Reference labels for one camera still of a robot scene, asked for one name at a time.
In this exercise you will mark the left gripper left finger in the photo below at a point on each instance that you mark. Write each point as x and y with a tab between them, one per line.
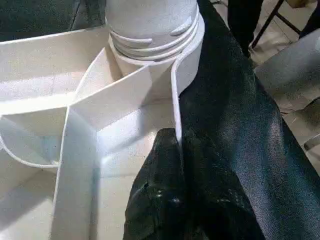
160	195

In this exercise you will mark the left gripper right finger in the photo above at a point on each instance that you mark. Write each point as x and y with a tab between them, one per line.
217	200

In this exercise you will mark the white plastic table leg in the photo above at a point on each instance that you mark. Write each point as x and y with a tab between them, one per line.
150	22

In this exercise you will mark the black metal stand leg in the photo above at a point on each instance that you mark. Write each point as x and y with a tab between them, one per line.
270	22

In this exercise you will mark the white plastic table top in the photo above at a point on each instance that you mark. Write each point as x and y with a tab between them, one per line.
50	112

